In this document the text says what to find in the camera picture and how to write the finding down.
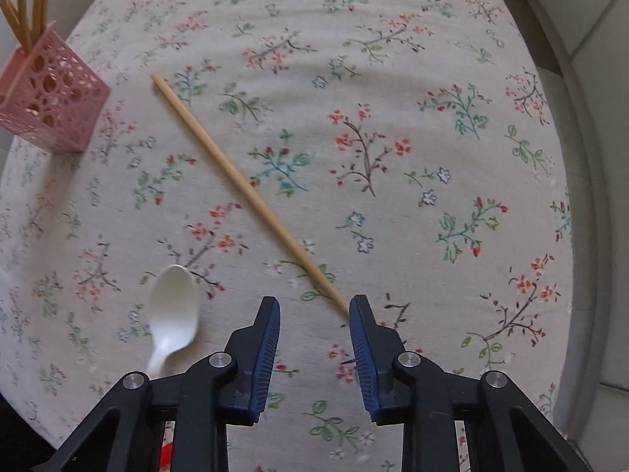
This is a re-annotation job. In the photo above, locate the pink perforated utensil basket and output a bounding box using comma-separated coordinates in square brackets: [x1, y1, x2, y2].
[0, 20, 111, 154]

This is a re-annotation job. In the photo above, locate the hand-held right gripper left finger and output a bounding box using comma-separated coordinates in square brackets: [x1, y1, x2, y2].
[29, 296, 282, 472]

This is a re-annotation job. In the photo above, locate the floral tablecloth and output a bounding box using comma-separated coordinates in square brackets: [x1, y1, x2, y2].
[0, 0, 573, 472]

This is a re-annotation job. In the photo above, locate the white plastic spoon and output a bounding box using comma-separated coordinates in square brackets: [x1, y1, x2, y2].
[146, 264, 200, 378]

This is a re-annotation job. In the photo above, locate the long tan chopstick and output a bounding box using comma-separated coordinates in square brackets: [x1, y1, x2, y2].
[150, 74, 351, 316]

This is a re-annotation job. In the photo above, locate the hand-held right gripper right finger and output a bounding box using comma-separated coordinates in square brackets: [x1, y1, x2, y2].
[349, 295, 598, 472]

